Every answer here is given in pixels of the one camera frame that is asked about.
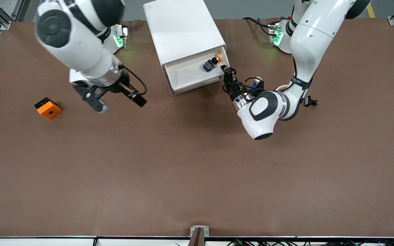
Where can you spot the brown table cover sheet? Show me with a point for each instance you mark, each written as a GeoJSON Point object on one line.
{"type": "Point", "coordinates": [197, 171]}

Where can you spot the small black clip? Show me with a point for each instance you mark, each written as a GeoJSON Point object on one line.
{"type": "Point", "coordinates": [308, 101]}

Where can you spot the white drawer cabinet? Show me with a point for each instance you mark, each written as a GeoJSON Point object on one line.
{"type": "Point", "coordinates": [180, 30]}

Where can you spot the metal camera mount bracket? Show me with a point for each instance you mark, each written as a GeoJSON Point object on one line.
{"type": "Point", "coordinates": [199, 232]}

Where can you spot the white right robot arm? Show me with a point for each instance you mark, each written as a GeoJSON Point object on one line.
{"type": "Point", "coordinates": [80, 44]}

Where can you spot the orange and black box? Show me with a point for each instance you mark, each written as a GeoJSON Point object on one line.
{"type": "Point", "coordinates": [49, 110]}

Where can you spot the orange capped push button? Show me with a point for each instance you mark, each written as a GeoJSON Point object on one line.
{"type": "Point", "coordinates": [210, 64]}

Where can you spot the white drawer with button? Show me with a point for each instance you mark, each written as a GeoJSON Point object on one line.
{"type": "Point", "coordinates": [190, 77]}

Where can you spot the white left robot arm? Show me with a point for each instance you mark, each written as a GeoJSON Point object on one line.
{"type": "Point", "coordinates": [306, 48]}

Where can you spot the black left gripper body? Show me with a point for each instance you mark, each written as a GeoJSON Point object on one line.
{"type": "Point", "coordinates": [233, 90]}

